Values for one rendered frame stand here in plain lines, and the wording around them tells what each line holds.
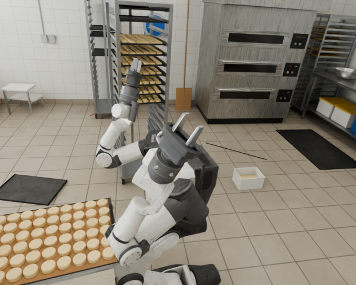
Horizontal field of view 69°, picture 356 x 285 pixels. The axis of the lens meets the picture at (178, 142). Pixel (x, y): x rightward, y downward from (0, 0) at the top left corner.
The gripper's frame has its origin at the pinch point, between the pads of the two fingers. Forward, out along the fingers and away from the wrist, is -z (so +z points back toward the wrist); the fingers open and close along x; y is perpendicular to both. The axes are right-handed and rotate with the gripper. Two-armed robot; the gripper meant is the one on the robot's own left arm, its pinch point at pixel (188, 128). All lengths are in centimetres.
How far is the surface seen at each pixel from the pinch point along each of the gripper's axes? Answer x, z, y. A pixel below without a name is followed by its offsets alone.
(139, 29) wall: 308, 109, 285
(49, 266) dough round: 10, 76, -19
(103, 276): -3, 81, -2
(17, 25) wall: 415, 179, 139
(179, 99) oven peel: 200, 185, 339
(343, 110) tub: -18, 49, 439
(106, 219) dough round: 16, 75, 10
